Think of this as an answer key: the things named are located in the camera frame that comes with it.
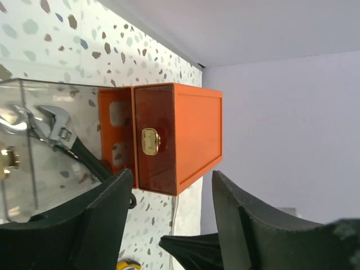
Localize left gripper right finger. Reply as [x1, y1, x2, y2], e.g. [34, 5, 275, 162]
[212, 170, 359, 269]

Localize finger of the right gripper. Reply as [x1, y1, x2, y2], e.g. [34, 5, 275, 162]
[159, 233, 224, 270]

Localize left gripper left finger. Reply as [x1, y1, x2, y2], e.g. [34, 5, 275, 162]
[1, 169, 133, 269]

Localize black-handled adjustable wrench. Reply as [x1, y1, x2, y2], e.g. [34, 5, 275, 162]
[34, 105, 113, 182]

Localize large silver combination wrench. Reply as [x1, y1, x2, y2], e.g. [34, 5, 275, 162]
[1, 103, 33, 136]

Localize white folded cloth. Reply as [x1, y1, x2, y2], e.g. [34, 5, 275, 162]
[171, 177, 203, 236]

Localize orange-black combination pliers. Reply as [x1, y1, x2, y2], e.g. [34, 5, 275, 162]
[116, 259, 142, 270]

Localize orange storage box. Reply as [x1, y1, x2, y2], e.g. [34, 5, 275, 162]
[98, 83, 223, 196]

